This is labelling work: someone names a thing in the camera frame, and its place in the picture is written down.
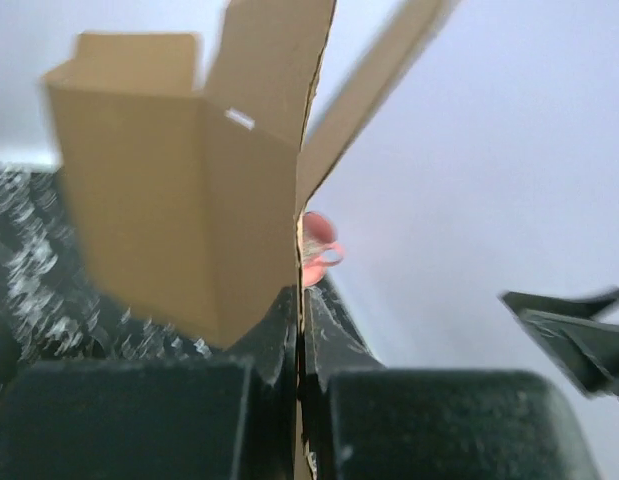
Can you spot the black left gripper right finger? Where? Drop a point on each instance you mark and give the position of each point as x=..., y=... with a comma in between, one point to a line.
x=363, y=420

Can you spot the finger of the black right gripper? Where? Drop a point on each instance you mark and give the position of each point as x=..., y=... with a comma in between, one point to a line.
x=573, y=336

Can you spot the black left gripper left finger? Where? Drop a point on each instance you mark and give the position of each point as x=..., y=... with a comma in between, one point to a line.
x=232, y=416

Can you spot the brown cardboard box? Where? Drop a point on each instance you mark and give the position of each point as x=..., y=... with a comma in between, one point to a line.
x=188, y=199

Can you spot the pink patterned mug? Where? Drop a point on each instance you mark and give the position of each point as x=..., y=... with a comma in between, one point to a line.
x=320, y=248

